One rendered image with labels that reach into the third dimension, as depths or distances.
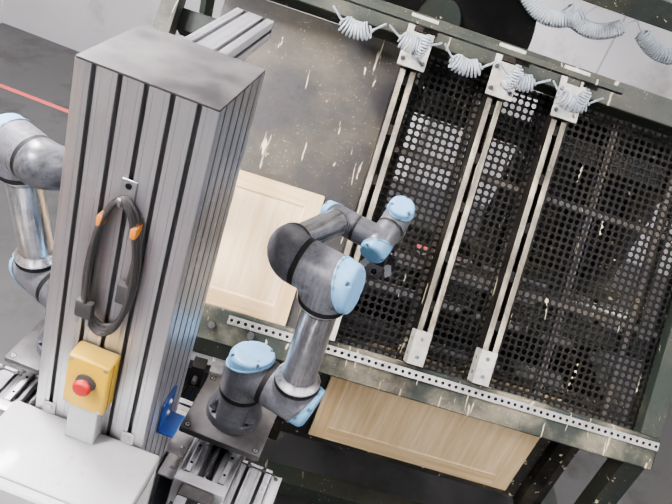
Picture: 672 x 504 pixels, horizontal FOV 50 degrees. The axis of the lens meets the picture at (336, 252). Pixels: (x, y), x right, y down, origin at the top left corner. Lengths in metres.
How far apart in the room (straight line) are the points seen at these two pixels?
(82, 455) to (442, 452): 1.89
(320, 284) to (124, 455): 0.55
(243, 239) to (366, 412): 0.93
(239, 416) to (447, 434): 1.36
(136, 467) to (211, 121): 0.78
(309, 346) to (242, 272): 0.95
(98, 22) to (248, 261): 4.37
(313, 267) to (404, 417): 1.60
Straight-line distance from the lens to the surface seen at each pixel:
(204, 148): 1.19
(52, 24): 6.91
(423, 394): 2.65
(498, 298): 2.65
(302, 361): 1.71
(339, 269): 1.52
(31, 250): 1.98
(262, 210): 2.58
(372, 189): 2.59
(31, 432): 1.66
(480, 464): 3.25
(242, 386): 1.87
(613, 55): 5.92
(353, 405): 3.01
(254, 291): 2.58
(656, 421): 2.98
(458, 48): 2.68
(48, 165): 1.70
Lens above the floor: 2.49
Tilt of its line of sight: 31 degrees down
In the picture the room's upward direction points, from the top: 20 degrees clockwise
